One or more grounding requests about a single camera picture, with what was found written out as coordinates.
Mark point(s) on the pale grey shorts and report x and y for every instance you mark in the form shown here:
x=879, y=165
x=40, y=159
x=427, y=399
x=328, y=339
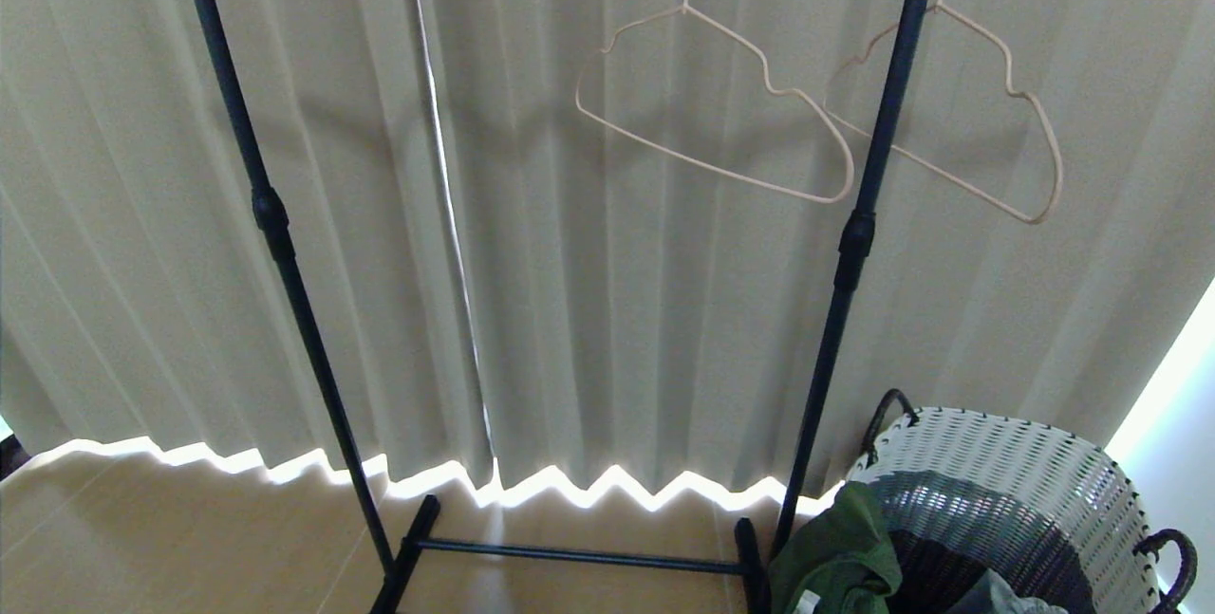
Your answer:
x=1006, y=601

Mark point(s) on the black clothes rack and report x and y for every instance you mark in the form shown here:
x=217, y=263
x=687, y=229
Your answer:
x=271, y=215

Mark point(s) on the white laundry basket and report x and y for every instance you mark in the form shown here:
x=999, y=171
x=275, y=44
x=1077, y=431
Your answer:
x=997, y=448

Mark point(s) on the beige curtain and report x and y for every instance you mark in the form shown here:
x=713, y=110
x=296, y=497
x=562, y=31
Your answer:
x=617, y=310

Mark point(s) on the green garment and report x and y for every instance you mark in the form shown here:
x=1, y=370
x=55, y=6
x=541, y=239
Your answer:
x=835, y=557

